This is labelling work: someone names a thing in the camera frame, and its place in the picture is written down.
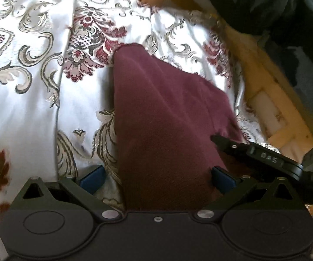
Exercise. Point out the dark green cloth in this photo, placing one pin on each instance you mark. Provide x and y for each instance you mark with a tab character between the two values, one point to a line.
268	5

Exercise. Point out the maroon garment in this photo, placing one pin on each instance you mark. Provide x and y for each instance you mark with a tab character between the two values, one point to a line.
159	114

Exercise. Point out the wooden bed frame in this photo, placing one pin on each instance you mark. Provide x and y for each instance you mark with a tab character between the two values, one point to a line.
259	68

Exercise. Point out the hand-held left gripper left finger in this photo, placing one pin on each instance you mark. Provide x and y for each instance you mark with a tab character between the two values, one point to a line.
92	179

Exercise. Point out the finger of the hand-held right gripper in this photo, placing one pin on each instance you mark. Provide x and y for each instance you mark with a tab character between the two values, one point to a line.
228	144

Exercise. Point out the white floral bedspread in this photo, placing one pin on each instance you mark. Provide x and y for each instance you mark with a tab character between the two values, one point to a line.
37	87

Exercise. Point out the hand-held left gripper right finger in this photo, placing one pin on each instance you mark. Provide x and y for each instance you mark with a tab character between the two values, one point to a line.
223	179

